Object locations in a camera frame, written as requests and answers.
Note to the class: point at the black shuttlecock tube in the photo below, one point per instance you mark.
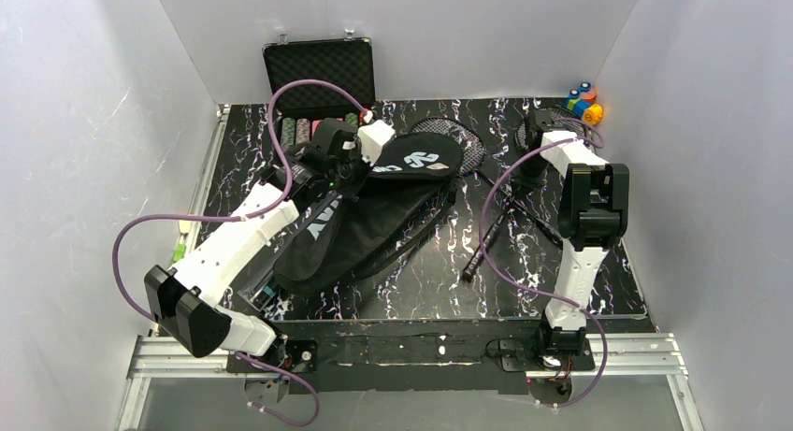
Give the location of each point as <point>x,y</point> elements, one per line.
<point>259,286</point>

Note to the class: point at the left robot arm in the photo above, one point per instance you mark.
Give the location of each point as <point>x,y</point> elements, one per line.
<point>186,298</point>

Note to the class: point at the beige block on rail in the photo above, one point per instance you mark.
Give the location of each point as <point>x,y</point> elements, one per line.
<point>185,227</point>

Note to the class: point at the green clip on rail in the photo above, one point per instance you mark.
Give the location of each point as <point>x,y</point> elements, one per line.
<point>179,253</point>

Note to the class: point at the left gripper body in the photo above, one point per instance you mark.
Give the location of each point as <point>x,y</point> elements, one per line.
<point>347,170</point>

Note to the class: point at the badminton racket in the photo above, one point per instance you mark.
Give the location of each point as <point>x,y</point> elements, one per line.
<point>474,153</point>
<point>495,230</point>

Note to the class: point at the black racket bag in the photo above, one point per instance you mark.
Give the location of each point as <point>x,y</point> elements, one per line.
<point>409,192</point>

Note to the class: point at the colourful toy blocks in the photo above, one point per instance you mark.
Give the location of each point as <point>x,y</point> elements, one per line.
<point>582,102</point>

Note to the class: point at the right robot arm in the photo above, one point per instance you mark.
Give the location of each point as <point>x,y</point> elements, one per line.
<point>591,218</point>

